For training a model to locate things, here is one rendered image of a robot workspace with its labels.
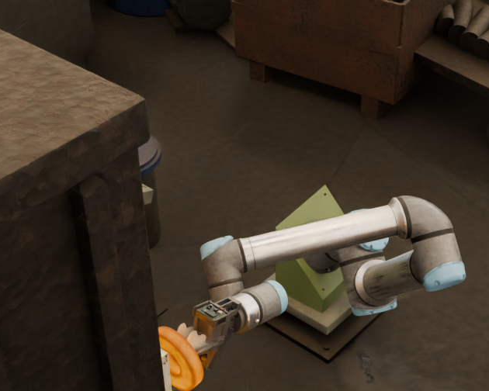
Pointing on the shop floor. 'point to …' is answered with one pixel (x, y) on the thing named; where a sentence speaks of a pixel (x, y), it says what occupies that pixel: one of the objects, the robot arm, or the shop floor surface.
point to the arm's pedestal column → (323, 345)
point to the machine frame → (64, 227)
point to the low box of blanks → (338, 43)
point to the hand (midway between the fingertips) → (174, 352)
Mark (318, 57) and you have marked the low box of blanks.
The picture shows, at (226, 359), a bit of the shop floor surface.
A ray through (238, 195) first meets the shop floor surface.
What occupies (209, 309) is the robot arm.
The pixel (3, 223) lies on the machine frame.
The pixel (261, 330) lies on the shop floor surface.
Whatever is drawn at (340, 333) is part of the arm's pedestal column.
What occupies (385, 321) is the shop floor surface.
